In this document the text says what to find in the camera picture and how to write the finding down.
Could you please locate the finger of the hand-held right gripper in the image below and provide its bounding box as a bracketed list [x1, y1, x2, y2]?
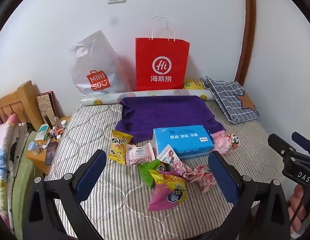
[291, 131, 310, 154]
[268, 133, 296, 157]

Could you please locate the pink twisted snack packet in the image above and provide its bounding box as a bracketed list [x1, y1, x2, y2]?
[170, 160, 196, 181]

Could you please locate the red paper bag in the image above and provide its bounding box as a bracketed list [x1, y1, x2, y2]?
[135, 16, 190, 91]

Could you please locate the yellow green snack bag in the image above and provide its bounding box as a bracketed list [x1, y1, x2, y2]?
[183, 79, 205, 90]

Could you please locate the panda snack packet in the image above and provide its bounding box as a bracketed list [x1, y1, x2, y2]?
[225, 133, 240, 150]

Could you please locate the grey plaid star cloth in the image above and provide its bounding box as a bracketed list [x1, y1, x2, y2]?
[200, 76, 261, 125]

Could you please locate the white red snack packet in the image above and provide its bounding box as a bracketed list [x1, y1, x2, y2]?
[157, 144, 182, 168]

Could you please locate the blue tissue pack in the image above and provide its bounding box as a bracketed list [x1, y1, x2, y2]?
[152, 125, 214, 160]

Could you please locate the pink strawberry snack packet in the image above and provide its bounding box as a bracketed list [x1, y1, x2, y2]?
[192, 165, 218, 193]

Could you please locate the purple yellow snack packet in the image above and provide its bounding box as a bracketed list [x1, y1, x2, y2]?
[148, 169, 188, 212]

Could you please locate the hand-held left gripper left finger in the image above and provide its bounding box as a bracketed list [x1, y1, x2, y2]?
[23, 149, 107, 240]

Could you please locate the yellow cartoon snack packet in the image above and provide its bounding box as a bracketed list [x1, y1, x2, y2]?
[108, 129, 134, 165]

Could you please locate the striped bed quilt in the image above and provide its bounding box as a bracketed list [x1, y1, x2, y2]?
[45, 100, 287, 240]

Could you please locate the person's right hand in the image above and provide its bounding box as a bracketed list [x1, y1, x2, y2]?
[287, 185, 310, 228]

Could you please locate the green snack packet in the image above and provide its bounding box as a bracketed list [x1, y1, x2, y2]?
[138, 159, 168, 188]

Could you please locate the patterned brown book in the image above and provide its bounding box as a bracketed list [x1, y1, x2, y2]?
[36, 91, 58, 125]

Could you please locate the colourful cartoon pillow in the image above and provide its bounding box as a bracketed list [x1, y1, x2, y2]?
[0, 114, 30, 230]

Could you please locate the white plastic shopping bag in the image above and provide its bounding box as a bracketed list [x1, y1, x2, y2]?
[68, 29, 135, 98]

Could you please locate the wooden headboard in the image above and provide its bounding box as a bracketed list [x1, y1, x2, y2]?
[0, 80, 44, 130]

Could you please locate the purple towel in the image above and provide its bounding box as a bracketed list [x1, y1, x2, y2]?
[115, 95, 226, 143]

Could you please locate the pale pink snack packet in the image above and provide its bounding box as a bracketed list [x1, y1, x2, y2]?
[126, 142, 155, 166]

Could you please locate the fruit-print paper roll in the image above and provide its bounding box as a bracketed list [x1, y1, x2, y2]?
[80, 89, 215, 107]

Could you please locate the brown wooden door frame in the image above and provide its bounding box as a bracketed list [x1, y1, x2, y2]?
[235, 0, 257, 85]

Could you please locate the dark phone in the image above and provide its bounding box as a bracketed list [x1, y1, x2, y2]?
[45, 141, 59, 165]

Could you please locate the pink round-print snack packet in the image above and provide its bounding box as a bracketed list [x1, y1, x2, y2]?
[211, 132, 232, 154]

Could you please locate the green blanket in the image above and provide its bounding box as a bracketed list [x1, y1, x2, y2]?
[12, 130, 46, 240]

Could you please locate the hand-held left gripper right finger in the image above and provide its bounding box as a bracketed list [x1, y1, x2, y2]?
[207, 151, 291, 240]

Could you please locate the wooden bedside table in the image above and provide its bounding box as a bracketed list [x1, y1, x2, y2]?
[26, 116, 71, 175]

